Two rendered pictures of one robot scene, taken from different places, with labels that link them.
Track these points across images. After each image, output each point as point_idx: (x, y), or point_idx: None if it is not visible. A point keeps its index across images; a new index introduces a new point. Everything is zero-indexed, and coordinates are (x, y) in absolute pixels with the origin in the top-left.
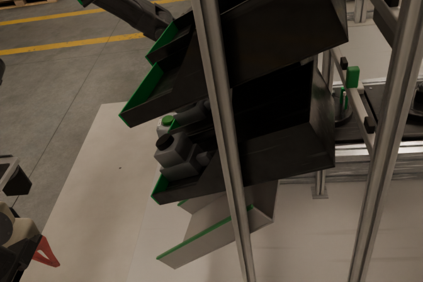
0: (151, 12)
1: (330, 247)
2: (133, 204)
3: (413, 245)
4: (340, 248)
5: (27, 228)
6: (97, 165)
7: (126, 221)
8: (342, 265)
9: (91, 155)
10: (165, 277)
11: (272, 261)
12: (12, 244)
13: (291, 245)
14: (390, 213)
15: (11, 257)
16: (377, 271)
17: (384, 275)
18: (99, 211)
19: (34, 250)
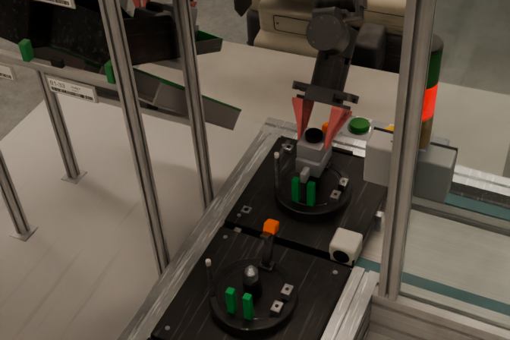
0: None
1: (94, 256)
2: (271, 114)
3: (37, 332)
4: (86, 265)
5: (316, 54)
6: (361, 89)
7: (249, 107)
8: (69, 257)
9: (385, 84)
10: (161, 127)
11: (117, 205)
12: (297, 44)
13: (121, 225)
14: (86, 338)
15: None
16: (42, 281)
17: (34, 285)
18: (279, 89)
19: None
